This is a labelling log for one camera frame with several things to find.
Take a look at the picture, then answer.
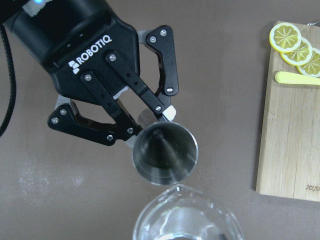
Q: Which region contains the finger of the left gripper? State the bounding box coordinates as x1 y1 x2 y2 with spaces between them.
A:
106 25 179 122
47 71 143 148

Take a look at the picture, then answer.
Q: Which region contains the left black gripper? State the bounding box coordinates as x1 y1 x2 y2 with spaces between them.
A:
4 0 140 100

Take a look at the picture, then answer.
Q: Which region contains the steel jigger shaker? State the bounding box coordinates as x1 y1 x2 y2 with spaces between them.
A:
132 109 199 186

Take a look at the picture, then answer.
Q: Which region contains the clear glass measuring cup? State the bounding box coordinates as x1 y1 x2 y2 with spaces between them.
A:
132 184 245 240

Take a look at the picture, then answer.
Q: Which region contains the lemon slice far end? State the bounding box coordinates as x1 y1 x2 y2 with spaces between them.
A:
269 22 302 53

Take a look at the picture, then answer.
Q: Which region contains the yellow plastic knife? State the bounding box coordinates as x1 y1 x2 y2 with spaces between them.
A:
274 71 320 86

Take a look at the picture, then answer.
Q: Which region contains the lemon slice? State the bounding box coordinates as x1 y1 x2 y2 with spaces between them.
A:
296 47 320 78
280 37 313 66

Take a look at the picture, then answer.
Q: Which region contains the bamboo cutting board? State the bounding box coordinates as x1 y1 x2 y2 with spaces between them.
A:
255 20 320 202

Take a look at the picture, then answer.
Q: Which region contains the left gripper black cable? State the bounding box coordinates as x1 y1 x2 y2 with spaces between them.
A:
0 23 17 137

